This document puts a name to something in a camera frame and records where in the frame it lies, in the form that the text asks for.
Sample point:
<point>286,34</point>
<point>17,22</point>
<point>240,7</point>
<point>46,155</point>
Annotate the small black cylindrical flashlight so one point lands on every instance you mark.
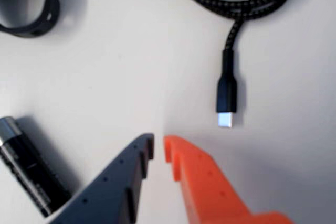
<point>26,166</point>

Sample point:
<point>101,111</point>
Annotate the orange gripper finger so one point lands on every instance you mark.
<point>210,190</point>

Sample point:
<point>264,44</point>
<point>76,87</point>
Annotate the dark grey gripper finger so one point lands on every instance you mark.
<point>113,187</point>

